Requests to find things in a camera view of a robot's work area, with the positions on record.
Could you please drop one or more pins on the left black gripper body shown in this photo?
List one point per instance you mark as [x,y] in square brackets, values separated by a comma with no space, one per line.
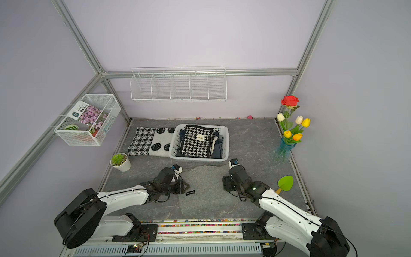
[173,188]

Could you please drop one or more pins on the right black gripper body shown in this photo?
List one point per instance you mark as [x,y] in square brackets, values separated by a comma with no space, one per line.
[229,186]

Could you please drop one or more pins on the navy grey plaid scarf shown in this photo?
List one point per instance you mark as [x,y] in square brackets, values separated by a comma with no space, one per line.
[217,148]

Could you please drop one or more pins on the white plastic perforated basket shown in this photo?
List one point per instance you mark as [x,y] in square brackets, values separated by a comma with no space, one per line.
[223,132]

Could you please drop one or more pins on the black white houndstooth scarf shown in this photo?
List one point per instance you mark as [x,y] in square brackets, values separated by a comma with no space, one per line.
[198,141]

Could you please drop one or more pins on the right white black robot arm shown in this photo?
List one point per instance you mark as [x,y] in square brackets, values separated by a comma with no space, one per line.
[315,236]

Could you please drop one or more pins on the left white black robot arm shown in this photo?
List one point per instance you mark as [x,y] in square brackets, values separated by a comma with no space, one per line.
[90,214]

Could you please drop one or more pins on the houndstooth and circle pattern scarf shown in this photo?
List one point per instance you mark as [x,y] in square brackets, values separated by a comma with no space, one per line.
[150,141]

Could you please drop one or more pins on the green leaf shaped spatula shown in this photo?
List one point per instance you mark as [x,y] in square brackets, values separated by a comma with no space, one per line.
[285,184]

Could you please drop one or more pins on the small potted green plant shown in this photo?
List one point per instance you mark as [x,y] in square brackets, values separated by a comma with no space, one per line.
[120,162]

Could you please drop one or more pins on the yellow tulip lower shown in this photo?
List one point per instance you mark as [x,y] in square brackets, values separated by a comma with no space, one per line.
[287,134]

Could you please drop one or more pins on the orange yellow tulip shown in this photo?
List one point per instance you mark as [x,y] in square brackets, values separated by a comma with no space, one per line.
[297,137]

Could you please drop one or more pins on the white tulip left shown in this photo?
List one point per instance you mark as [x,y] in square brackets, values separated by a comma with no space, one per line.
[280,117]

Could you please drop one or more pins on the white tulip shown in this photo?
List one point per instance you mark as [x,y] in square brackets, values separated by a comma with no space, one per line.
[299,120]
[280,117]

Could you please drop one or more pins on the white tulip right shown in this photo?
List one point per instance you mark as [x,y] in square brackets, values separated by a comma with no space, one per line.
[299,120]

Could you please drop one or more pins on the yellow tulip upper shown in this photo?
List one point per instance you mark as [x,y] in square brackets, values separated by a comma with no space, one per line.
[306,122]

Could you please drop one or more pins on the red artificial rose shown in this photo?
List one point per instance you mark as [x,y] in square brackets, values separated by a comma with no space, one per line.
[290,101]

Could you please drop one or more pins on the flower picture seed packet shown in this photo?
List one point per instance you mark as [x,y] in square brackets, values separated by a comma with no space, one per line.
[88,115]

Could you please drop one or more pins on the green striped ball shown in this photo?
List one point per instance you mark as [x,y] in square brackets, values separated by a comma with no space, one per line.
[72,127]

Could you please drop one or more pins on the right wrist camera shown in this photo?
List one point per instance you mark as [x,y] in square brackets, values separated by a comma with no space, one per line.
[233,162]

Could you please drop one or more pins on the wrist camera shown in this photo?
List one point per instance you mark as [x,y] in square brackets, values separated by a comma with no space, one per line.
[233,162]
[177,172]

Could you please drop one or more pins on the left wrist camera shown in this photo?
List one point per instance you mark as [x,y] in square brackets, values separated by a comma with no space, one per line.
[177,172]

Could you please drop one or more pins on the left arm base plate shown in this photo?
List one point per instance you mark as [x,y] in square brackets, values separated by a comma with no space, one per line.
[139,233]

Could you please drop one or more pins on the aluminium mounting rail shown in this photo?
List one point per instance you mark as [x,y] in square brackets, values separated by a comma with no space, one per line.
[183,239]

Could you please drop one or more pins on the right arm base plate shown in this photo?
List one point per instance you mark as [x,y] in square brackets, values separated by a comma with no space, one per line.
[255,232]

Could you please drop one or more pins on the white mesh wall box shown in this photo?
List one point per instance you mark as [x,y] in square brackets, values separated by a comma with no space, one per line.
[88,136]

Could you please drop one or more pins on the white wire wall shelf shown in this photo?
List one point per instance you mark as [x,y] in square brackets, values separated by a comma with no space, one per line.
[185,84]

